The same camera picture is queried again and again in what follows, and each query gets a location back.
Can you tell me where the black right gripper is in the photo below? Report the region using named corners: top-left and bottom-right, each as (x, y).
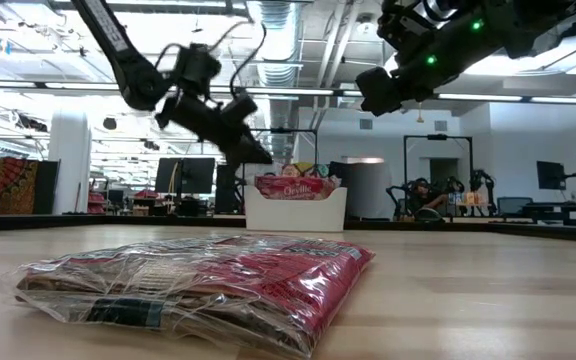
top-left (356, 66), bottom-right (422, 117)

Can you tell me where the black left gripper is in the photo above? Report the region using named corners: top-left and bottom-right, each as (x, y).
top-left (155, 94), bottom-right (274, 167)

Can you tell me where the black computer monitor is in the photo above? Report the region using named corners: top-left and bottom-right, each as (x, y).
top-left (181, 156), bottom-right (217, 196)
top-left (155, 157), bottom-right (185, 196)
top-left (536, 160), bottom-right (568, 192)

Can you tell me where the white lit panel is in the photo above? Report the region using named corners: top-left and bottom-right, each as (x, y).
top-left (340, 155), bottom-right (386, 165)

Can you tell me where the long ceiling light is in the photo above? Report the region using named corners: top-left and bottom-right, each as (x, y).
top-left (0, 79), bottom-right (364, 97)
top-left (435, 92), bottom-right (576, 106)

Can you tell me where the white plastic basket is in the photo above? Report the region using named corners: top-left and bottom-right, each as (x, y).
top-left (244, 185), bottom-right (348, 234)

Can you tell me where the person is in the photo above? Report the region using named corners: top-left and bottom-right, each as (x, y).
top-left (414, 178), bottom-right (450, 211)

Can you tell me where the grey office chair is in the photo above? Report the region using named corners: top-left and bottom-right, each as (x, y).
top-left (496, 196), bottom-right (534, 219)

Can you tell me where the white round pillar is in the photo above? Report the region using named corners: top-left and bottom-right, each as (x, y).
top-left (47, 108), bottom-right (93, 216)

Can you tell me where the black desk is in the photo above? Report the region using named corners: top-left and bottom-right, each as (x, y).
top-left (520, 199), bottom-right (576, 227)

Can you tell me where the black rectangular stand frame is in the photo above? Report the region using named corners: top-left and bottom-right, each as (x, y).
top-left (247, 127), bottom-right (319, 166)
top-left (401, 133), bottom-right (475, 201)

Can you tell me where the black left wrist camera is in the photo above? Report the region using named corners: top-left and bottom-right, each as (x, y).
top-left (221, 91), bottom-right (260, 127)

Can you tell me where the silver ceiling air duct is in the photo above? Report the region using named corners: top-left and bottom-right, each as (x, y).
top-left (247, 0), bottom-right (303, 162)

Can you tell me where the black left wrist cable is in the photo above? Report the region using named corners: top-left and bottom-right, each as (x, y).
top-left (153, 22), bottom-right (269, 99)

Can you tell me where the black aluminium table frame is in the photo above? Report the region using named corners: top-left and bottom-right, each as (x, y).
top-left (0, 212), bottom-right (576, 245)

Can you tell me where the red patterned wall hanging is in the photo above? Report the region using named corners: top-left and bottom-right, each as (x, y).
top-left (0, 157), bottom-right (39, 216)

